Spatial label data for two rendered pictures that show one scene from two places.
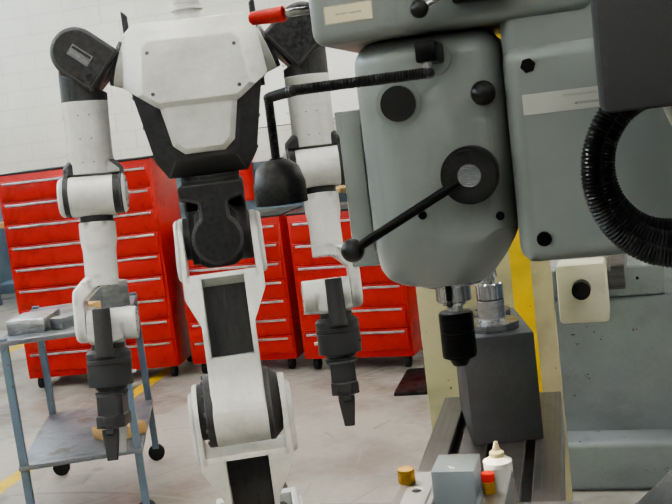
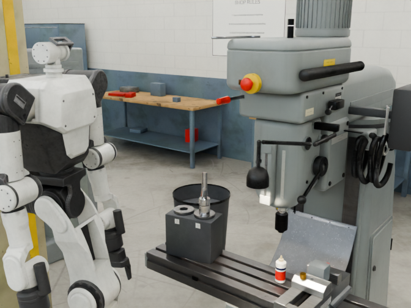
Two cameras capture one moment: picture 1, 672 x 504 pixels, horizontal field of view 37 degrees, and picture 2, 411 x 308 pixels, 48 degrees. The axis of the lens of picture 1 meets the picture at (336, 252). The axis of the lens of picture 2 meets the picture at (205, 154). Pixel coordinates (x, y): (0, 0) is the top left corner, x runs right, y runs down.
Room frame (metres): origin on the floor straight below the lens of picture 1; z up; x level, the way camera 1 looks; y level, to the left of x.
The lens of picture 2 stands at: (0.92, 1.40, 1.92)
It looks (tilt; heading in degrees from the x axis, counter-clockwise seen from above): 15 degrees down; 294
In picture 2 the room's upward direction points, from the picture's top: straight up
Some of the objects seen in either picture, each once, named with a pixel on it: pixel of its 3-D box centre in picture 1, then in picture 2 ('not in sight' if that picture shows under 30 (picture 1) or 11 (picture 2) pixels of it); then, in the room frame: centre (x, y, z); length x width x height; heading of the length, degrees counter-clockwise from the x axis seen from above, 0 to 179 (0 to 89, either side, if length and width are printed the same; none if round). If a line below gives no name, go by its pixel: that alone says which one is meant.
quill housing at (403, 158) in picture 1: (442, 160); (285, 159); (1.32, -0.15, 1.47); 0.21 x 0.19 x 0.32; 166
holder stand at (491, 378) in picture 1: (494, 369); (194, 232); (1.73, -0.26, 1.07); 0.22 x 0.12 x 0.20; 178
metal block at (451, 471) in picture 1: (458, 485); (318, 271); (1.16, -0.11, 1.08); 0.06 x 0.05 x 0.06; 164
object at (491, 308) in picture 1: (490, 304); (204, 206); (1.68, -0.25, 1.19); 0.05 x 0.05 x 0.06
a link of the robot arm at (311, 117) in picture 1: (312, 130); (94, 136); (2.02, 0.02, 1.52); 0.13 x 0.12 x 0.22; 93
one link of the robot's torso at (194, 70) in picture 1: (198, 90); (42, 117); (2.05, 0.24, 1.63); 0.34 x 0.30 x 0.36; 95
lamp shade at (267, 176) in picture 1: (278, 180); (257, 176); (1.35, 0.07, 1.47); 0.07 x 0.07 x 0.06
